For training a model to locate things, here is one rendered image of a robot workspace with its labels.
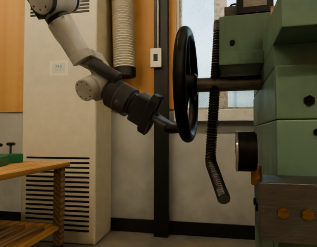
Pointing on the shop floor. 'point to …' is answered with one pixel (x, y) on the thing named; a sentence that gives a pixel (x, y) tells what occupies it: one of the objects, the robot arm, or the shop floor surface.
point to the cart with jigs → (11, 164)
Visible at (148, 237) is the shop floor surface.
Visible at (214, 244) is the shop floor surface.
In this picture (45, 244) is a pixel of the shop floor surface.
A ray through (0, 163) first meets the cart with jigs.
